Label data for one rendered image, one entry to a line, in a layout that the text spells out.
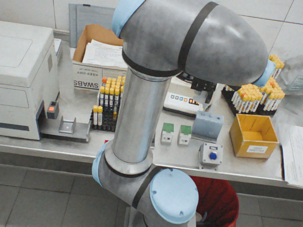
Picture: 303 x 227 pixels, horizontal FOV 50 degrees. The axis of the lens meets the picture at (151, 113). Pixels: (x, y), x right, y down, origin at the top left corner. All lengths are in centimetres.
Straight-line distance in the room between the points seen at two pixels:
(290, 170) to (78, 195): 128
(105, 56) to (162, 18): 100
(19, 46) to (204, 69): 76
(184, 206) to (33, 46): 70
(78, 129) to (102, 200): 95
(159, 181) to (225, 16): 41
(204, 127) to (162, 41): 78
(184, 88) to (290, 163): 49
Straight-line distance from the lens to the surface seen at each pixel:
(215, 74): 50
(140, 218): 89
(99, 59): 147
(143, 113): 62
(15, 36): 119
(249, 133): 136
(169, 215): 75
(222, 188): 177
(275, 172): 129
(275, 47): 170
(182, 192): 76
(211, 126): 124
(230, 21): 50
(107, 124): 124
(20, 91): 107
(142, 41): 52
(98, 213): 204
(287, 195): 206
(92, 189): 212
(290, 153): 136
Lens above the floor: 182
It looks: 45 degrees down
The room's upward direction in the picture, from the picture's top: 10 degrees clockwise
